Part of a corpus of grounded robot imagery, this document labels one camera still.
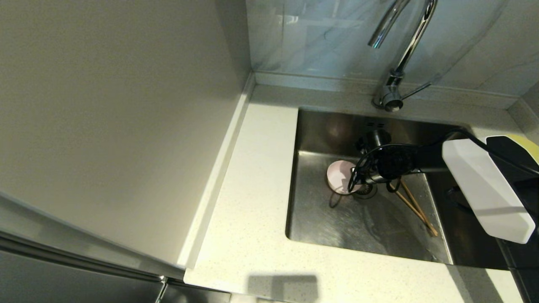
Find pink plastic bowl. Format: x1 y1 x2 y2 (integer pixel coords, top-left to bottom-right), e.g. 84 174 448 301
326 159 363 195

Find yellow plastic bowl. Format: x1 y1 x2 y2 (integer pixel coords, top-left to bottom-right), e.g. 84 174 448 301
505 133 539 165

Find stainless steel sink basin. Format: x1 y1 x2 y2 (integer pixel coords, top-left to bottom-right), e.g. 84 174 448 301
285 107 537 272

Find round metal drain strainer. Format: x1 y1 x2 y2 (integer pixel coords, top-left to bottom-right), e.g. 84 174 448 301
353 183 378 199

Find chrome gooseneck faucet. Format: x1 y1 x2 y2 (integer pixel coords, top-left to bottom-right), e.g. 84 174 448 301
367 0 438 113

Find grey base cabinet front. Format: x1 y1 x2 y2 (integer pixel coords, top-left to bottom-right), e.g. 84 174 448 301
163 280 231 303

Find grey tall cabinet door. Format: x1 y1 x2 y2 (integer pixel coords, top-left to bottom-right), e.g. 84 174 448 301
0 182 186 303

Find chrome cabinet door handle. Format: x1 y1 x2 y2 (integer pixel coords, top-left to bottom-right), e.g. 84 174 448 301
154 275 169 303

